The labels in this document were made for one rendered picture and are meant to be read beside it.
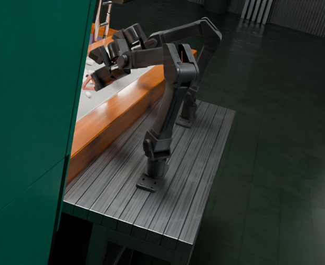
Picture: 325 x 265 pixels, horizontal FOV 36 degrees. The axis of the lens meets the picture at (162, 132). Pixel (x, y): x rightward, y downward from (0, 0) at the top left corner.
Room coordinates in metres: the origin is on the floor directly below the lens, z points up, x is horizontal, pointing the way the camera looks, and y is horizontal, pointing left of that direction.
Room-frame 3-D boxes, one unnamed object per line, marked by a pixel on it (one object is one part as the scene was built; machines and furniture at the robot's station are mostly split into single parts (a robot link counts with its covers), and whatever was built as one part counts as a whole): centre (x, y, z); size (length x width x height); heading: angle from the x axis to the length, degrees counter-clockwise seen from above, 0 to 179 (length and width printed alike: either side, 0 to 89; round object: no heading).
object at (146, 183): (1.49, 0.00, 0.71); 0.20 x 0.07 x 0.08; 172
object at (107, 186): (1.82, 0.20, 0.65); 1.20 x 0.90 x 0.04; 172
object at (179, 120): (2.08, -0.09, 0.71); 0.20 x 0.07 x 0.08; 172
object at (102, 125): (2.11, 0.15, 0.67); 1.81 x 0.12 x 0.19; 169
